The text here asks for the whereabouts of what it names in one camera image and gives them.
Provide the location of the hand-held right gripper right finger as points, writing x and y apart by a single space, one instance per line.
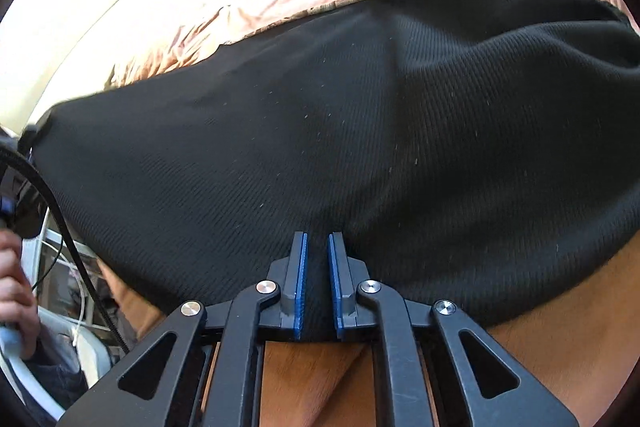
339 297

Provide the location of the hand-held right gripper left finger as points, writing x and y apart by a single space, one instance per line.
299 297

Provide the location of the black pants with white print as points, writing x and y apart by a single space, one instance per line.
350 132

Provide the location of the bear-patterned pants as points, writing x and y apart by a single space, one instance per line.
350 0

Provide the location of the person's left hand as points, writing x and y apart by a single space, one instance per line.
17 292

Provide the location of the cream padded headboard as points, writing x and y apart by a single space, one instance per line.
125 7

